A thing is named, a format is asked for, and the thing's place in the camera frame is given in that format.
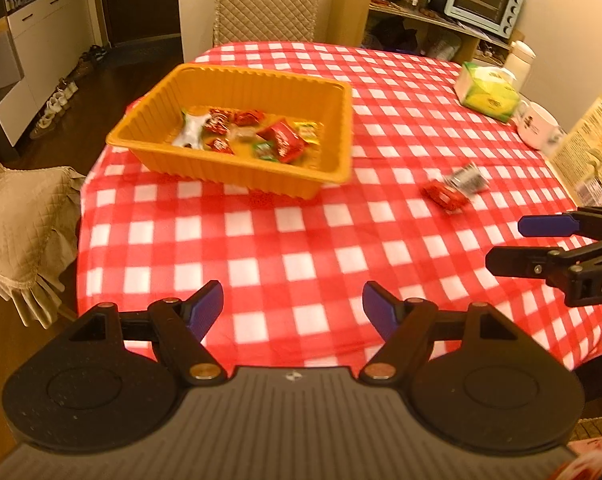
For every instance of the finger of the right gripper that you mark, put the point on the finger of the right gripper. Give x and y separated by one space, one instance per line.
542 263
548 225

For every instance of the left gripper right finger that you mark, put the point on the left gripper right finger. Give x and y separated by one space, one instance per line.
405 327

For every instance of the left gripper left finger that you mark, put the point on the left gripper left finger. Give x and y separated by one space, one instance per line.
180 326

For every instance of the red square snack packet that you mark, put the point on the red square snack packet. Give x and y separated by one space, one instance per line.
445 196

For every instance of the grey barcode snack packet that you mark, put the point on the grey barcode snack packet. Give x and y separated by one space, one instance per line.
468 180

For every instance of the silver white snack wrapper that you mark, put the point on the silver white snack wrapper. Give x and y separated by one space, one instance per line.
190 134

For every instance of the green small candy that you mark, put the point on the green small candy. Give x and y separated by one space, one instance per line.
264 150

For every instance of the large red snack packet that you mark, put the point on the large red snack packet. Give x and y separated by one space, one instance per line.
288 145

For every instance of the yellow red small candy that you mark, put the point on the yellow red small candy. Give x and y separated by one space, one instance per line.
307 131

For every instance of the orange plastic tray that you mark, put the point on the orange plastic tray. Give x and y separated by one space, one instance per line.
149 128

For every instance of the red orange candy packet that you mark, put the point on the red orange candy packet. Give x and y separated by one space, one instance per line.
247 118

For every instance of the red gold candy wrapper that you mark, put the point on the red gold candy wrapper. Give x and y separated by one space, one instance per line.
218 122

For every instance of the sunflower printed box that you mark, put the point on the sunflower printed box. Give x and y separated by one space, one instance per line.
577 160

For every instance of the white ceramic mug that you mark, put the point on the white ceramic mug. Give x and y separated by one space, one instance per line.
534 124

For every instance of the green yellow tissue pack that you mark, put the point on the green yellow tissue pack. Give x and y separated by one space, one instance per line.
488 90

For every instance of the white thermos bottle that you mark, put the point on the white thermos bottle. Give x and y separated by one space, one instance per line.
519 62

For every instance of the beige quilted side chair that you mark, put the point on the beige quilted side chair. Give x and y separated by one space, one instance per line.
39 212

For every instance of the wooden shelf unit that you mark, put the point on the wooden shelf unit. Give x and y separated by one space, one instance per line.
388 26

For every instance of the beige quilted chair back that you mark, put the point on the beige quilted chair back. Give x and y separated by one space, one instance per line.
264 20

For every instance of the white drawer cabinet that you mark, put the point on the white drawer cabinet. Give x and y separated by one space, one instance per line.
40 44

